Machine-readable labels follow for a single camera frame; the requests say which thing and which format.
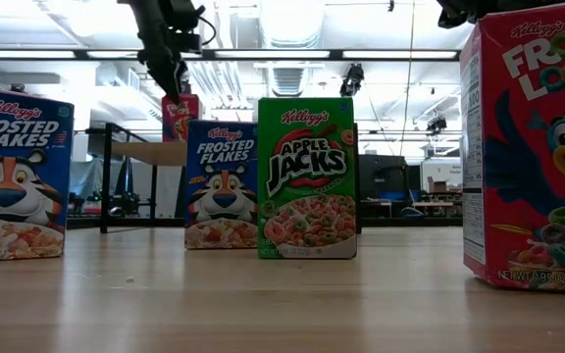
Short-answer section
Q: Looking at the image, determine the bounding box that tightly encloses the black aluminium table frame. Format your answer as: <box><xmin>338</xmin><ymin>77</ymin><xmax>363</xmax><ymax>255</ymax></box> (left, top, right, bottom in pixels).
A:
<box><xmin>65</xmin><ymin>217</ymin><xmax>464</xmax><ymax>229</ymax></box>

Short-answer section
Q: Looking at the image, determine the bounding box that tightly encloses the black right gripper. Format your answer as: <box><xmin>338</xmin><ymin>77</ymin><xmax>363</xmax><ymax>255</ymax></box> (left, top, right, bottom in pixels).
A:
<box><xmin>436</xmin><ymin>0</ymin><xmax>489</xmax><ymax>29</ymax></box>

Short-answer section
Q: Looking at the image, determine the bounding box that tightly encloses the green Apple Jacks cereal box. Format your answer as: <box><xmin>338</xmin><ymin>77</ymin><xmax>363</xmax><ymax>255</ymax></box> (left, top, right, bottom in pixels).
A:
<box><xmin>256</xmin><ymin>96</ymin><xmax>359</xmax><ymax>261</ymax></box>

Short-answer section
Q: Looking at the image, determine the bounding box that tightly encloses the large black monitor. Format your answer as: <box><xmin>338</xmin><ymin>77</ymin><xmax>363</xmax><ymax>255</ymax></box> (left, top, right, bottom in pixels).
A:
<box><xmin>359</xmin><ymin>154</ymin><xmax>410</xmax><ymax>218</ymax></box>

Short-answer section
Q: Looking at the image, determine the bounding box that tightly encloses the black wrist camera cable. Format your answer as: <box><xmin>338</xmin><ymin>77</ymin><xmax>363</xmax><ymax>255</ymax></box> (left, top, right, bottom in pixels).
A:
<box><xmin>197</xmin><ymin>16</ymin><xmax>218</xmax><ymax>48</ymax></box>

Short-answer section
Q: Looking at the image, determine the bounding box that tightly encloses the blue Frosted Flakes cereal box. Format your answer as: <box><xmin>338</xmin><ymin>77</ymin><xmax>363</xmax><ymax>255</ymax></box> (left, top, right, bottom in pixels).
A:
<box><xmin>0</xmin><ymin>82</ymin><xmax>76</xmax><ymax>263</ymax></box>
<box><xmin>183</xmin><ymin>119</ymin><xmax>259</xmax><ymax>251</ymax></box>

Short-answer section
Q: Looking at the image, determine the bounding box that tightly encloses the wooden shelf black metal frame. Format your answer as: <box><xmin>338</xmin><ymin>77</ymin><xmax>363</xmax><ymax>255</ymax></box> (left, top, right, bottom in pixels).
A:
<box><xmin>84</xmin><ymin>122</ymin><xmax>362</xmax><ymax>234</ymax></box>

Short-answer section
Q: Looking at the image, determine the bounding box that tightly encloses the black hanging camera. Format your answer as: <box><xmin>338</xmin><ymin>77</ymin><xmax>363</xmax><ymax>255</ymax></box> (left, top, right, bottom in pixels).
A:
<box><xmin>426</xmin><ymin>115</ymin><xmax>449</xmax><ymax>137</ymax></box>
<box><xmin>339</xmin><ymin>62</ymin><xmax>366</xmax><ymax>98</ymax></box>

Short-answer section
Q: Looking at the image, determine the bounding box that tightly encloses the white board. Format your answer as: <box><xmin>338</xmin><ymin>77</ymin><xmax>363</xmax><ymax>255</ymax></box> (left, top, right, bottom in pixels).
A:
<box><xmin>420</xmin><ymin>158</ymin><xmax>464</xmax><ymax>193</ymax></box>

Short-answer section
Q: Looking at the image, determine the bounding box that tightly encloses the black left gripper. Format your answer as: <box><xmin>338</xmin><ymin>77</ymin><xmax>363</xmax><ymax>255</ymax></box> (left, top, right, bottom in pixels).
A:
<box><xmin>117</xmin><ymin>0</ymin><xmax>189</xmax><ymax>105</ymax></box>

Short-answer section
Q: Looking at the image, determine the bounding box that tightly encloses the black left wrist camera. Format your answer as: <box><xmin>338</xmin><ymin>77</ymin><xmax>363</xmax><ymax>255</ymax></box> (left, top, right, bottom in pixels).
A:
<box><xmin>178</xmin><ymin>3</ymin><xmax>206</xmax><ymax>54</ymax></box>

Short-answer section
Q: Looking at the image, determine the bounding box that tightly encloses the red Froot Loops cereal box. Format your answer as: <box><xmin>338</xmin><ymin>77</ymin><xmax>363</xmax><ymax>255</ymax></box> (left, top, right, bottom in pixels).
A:
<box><xmin>161</xmin><ymin>92</ymin><xmax>201</xmax><ymax>143</ymax></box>
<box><xmin>459</xmin><ymin>0</ymin><xmax>565</xmax><ymax>295</ymax></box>

